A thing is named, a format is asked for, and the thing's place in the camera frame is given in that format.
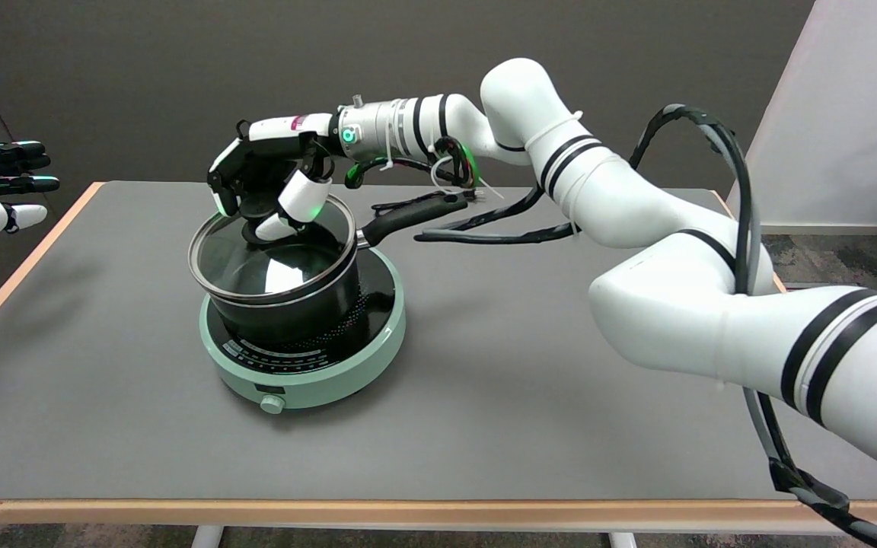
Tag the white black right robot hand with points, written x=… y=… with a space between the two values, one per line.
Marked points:
x=286 y=129

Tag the glass pot lid black knob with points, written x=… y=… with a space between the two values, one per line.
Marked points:
x=271 y=274

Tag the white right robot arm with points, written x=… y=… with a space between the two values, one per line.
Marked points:
x=636 y=205

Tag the green round induction cooker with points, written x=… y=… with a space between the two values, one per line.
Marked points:
x=317 y=388

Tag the white table leg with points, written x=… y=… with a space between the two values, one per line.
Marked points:
x=623 y=540
x=206 y=537

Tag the white partition panel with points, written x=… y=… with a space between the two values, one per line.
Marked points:
x=865 y=114

